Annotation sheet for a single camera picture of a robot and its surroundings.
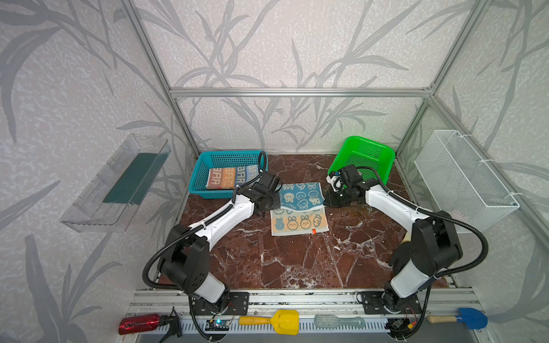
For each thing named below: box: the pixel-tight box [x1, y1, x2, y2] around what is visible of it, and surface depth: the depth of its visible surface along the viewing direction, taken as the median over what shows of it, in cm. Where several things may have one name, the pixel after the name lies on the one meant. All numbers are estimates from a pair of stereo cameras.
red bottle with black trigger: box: [117, 306, 183, 343], surface depth 69 cm
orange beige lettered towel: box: [205, 165, 260, 190], surface depth 109 cm
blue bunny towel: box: [270, 182, 330, 236], surface depth 96 cm
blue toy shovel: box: [427, 307, 489, 330], surface depth 72 cm
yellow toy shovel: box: [238, 309, 300, 336], surface depth 71 cm
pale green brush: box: [313, 314, 366, 330], surface depth 71 cm
